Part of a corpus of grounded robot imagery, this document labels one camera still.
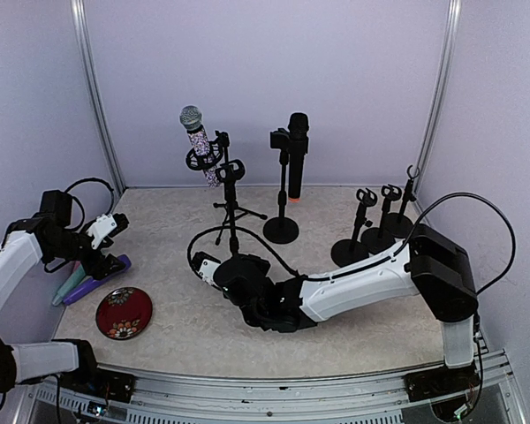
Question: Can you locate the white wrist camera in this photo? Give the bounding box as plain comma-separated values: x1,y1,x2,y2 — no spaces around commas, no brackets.
86,214,117,250
197,259,221,290

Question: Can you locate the purple-head microphone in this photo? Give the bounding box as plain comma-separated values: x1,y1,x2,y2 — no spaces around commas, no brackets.
62,254,132,306

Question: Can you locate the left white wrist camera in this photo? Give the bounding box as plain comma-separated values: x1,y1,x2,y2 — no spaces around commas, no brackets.
86,214,117,250

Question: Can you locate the right aluminium frame post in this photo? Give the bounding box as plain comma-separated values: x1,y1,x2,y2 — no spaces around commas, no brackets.
413,0,463,194

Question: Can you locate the black stand of orange microphone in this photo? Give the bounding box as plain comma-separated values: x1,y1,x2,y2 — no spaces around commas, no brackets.
385,164,420,239

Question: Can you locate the black stand of teal microphone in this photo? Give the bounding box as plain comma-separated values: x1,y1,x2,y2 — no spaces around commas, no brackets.
330,188,377,268

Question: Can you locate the aluminium frame post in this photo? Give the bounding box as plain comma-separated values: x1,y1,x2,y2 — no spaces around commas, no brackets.
413,0,463,194
70,0,126,196

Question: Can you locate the black stand of purple microphone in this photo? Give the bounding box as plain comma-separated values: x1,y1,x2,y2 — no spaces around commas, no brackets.
216,159,246,257

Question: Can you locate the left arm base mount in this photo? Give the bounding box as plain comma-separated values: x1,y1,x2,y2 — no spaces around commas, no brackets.
61,368,136,404

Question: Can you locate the teal microphone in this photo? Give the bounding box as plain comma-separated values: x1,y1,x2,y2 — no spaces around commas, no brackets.
51,267,87,307

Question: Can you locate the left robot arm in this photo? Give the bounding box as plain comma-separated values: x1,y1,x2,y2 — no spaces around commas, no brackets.
0,190,129,394

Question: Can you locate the glitter silver-head microphone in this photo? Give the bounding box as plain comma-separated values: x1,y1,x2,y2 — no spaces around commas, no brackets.
179,105,220,188

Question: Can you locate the red floral plate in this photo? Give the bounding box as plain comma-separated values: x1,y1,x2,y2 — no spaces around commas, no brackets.
95,287,154,341

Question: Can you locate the black stand of pink microphone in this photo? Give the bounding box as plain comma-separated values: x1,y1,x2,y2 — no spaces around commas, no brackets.
360,185,402,254

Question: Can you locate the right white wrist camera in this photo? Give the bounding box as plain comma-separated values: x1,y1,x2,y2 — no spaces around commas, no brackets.
197,259,221,290

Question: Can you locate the front aluminium rail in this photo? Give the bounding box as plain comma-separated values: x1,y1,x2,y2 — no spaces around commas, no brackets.
21,348,526,424

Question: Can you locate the left aluminium frame post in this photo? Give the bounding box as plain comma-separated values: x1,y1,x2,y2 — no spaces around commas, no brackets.
70,0,126,196

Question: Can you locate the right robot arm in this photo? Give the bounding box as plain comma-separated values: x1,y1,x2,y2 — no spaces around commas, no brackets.
186,223,478,392

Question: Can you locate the black microphone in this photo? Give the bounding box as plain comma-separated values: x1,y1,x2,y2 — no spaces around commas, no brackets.
288,112,309,201

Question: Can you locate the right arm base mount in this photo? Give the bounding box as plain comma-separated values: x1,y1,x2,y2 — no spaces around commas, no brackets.
403,366,481,402

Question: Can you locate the black tripod stand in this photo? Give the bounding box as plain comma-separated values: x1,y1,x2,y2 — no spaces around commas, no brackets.
185,129,268,246

